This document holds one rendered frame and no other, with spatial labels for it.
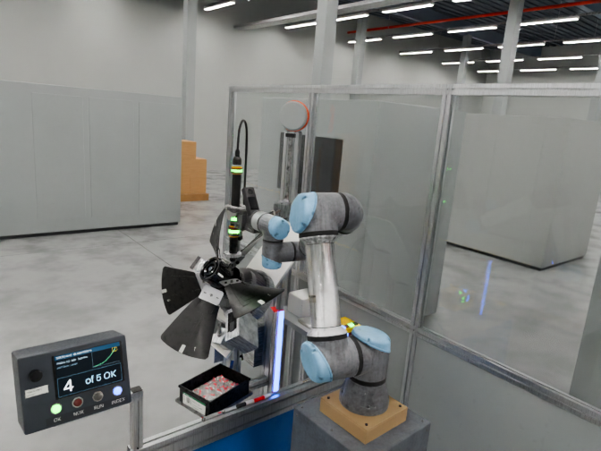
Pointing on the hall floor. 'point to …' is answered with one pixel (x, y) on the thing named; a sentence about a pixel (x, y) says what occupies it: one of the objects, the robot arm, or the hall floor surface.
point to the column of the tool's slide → (292, 204)
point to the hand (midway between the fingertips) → (232, 205)
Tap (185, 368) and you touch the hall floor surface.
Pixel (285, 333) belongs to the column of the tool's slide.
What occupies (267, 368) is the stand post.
